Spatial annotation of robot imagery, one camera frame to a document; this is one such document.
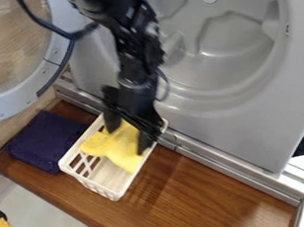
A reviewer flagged washing machine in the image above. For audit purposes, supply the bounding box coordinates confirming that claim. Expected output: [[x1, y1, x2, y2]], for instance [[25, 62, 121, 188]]
[[0, 0, 304, 208]]

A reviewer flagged white basket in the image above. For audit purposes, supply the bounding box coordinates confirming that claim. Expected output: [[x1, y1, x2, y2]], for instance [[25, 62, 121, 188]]
[[53, 109, 171, 206]]

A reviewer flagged dark blue cloth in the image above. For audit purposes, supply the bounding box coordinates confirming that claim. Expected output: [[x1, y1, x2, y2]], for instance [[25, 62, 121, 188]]
[[2, 108, 93, 178]]

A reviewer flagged yellow cloth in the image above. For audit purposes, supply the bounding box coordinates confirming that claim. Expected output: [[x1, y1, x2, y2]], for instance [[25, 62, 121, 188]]
[[77, 116, 154, 177]]

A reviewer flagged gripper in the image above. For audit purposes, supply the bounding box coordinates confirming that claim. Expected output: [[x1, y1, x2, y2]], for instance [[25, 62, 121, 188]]
[[96, 75, 169, 158]]

